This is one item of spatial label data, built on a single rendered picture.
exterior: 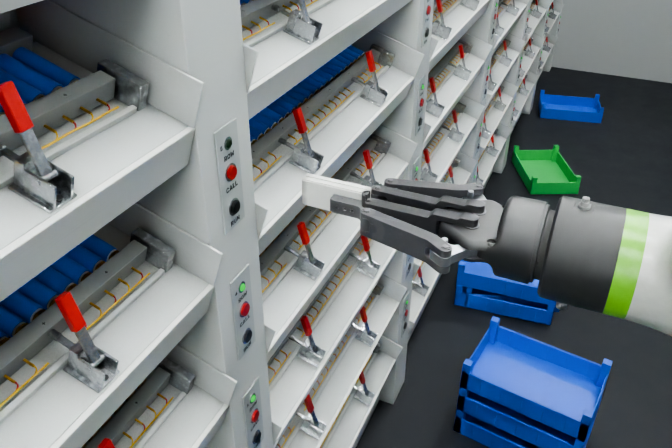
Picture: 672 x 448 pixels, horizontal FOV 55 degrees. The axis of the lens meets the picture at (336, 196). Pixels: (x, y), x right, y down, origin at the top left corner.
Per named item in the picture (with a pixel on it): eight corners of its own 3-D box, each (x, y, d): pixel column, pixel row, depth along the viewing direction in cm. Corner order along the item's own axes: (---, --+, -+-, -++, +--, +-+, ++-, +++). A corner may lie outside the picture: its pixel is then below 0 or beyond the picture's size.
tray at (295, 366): (397, 250, 147) (419, 206, 139) (266, 460, 100) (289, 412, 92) (321, 208, 151) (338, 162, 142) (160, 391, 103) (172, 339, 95)
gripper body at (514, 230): (529, 306, 56) (426, 278, 59) (545, 253, 62) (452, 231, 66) (543, 234, 52) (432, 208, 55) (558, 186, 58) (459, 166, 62)
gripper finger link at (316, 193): (368, 216, 64) (365, 220, 63) (305, 201, 66) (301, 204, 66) (368, 190, 62) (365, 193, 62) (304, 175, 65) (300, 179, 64)
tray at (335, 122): (406, 96, 128) (433, 34, 120) (250, 265, 81) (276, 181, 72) (318, 51, 131) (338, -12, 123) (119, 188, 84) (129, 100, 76)
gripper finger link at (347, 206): (381, 217, 62) (369, 233, 60) (334, 206, 64) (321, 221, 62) (382, 204, 62) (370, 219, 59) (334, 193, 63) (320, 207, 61)
